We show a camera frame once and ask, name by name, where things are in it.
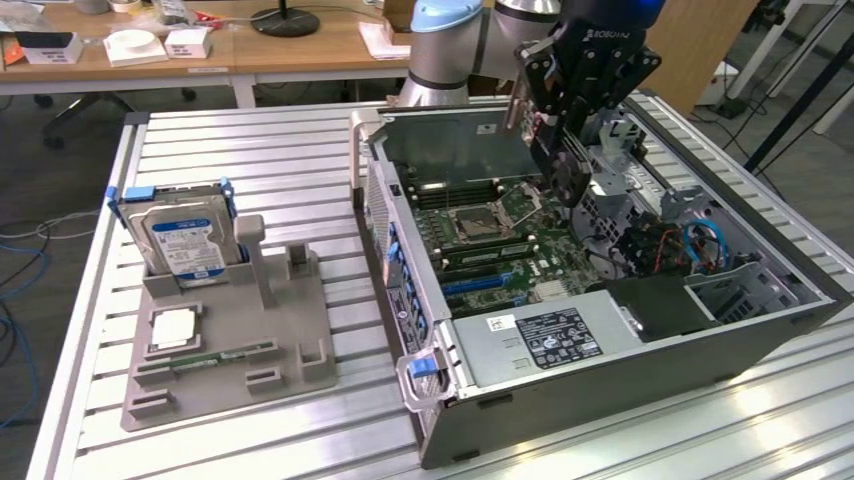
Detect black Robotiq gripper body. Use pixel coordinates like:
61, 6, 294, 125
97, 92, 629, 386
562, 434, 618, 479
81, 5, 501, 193
550, 0, 669, 101

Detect graphics card with metal bracket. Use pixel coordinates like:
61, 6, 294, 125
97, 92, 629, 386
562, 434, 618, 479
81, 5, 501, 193
504, 74, 596, 207

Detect wooden cabinet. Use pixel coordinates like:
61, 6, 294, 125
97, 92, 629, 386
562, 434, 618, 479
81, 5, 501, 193
640, 0, 762, 106

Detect metal socket cover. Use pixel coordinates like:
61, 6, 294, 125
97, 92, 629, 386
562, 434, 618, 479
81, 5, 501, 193
497, 183, 544, 224

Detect stack of white papers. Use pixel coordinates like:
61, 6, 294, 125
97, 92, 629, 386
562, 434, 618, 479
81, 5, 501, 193
358, 20, 413, 61

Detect black slanted pole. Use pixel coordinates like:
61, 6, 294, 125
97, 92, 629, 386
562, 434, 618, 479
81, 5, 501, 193
744, 29, 854, 174

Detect black RAM slot bank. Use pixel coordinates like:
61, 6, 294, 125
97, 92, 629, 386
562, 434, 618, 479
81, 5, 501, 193
411, 179, 501, 210

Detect brown cardboard box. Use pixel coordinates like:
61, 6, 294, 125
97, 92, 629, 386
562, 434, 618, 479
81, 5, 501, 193
383, 0, 415, 34

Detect perforated metal drive cage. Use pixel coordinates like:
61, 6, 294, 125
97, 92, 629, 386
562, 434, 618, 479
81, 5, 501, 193
570, 147, 669, 251

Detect CPU socket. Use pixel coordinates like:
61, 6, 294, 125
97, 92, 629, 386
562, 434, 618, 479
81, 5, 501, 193
447, 202, 516, 246

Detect green motherboard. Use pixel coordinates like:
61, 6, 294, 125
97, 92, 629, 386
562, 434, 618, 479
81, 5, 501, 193
397, 164, 602, 321

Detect installed black RAM stick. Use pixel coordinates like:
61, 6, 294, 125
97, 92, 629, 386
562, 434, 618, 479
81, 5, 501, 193
437, 238, 540, 271

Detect black round lamp base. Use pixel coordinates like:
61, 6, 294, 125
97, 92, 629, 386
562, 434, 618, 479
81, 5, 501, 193
250, 0, 322, 39

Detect grey metal disk bay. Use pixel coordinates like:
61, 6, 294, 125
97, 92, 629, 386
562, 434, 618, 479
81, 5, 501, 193
684, 259, 802, 325

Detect grey power supply unit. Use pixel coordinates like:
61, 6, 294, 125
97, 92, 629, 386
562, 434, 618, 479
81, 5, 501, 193
450, 291, 646, 389

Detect small white labelled box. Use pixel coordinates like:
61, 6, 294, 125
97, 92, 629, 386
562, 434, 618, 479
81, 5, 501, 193
163, 27, 214, 60

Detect clear plastic bag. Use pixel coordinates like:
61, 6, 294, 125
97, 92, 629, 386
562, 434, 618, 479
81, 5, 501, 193
151, 0, 199, 25

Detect white square dish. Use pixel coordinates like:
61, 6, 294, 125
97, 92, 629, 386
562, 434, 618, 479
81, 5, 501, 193
103, 28, 170, 68

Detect open black PC case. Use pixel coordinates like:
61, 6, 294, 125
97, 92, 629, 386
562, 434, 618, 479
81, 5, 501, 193
350, 95, 854, 471

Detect hard disk in blue caddy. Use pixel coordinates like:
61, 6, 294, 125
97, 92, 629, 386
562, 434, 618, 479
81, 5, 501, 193
105, 177, 253, 290

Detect grey plastic parts rack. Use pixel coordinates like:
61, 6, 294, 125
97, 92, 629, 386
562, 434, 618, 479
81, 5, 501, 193
119, 213, 341, 432

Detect wooden office desk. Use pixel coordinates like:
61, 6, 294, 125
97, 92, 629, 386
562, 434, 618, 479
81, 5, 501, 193
0, 0, 600, 109

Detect black office chair base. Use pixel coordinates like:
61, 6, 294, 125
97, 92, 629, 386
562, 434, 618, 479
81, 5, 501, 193
32, 89, 199, 149

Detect silver CPU chip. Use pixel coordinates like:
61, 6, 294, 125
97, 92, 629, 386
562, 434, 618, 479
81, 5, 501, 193
151, 310, 199, 349

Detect white box with black top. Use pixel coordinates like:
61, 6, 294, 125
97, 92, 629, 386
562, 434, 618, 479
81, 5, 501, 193
14, 30, 86, 65

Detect green RAM stick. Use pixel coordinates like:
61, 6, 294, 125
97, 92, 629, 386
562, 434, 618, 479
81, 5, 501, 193
170, 349, 253, 374

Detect orange packet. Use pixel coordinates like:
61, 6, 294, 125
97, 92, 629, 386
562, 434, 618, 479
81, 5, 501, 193
0, 37, 26, 71

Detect white table frame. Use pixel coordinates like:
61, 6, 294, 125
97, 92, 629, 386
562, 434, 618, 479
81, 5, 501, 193
724, 0, 854, 136

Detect blue SATA wire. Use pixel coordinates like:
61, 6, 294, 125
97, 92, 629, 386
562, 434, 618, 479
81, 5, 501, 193
684, 218, 733, 274

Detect white floor cable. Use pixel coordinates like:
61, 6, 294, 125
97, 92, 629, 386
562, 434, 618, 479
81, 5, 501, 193
0, 209, 99, 241

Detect blue floor cable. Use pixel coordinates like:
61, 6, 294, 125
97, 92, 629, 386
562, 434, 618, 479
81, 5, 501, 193
0, 244, 53, 431

